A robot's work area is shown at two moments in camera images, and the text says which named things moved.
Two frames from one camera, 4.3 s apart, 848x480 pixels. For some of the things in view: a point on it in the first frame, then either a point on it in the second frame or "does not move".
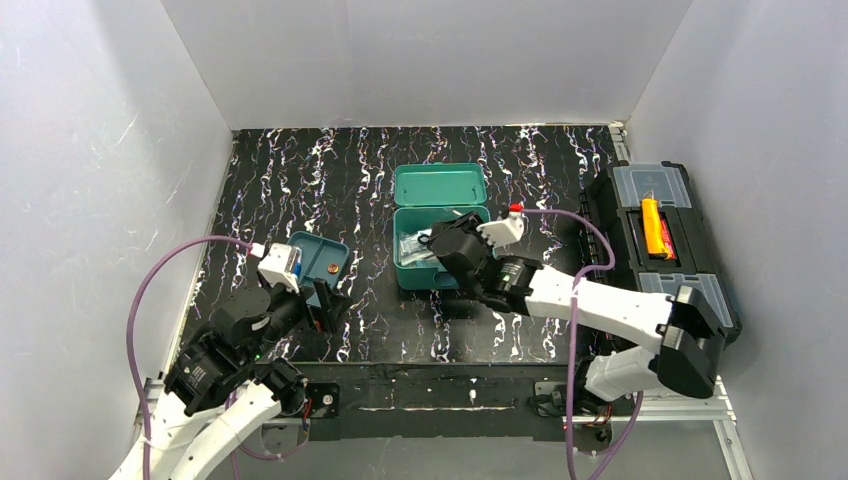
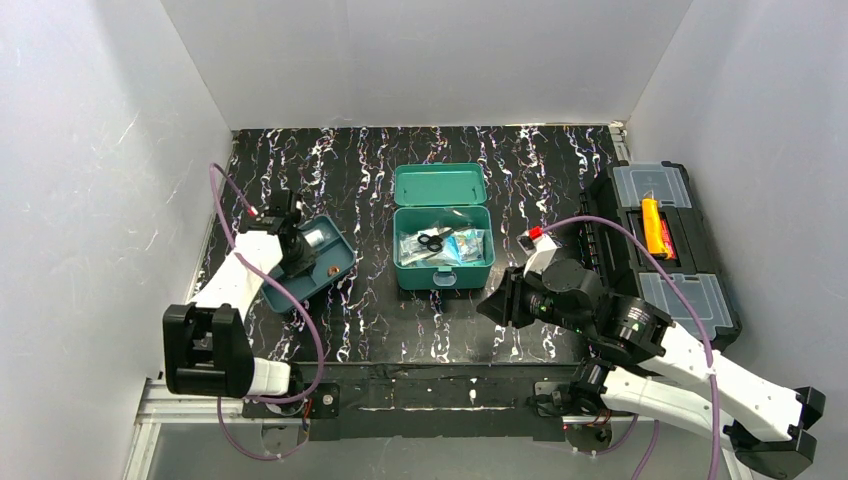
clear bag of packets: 413,251 does not move
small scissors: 429,241 does not move
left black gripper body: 317,302 to 299,253
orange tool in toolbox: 653,225 does not move
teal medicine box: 427,193 does not move
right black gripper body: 444,245 to 515,302
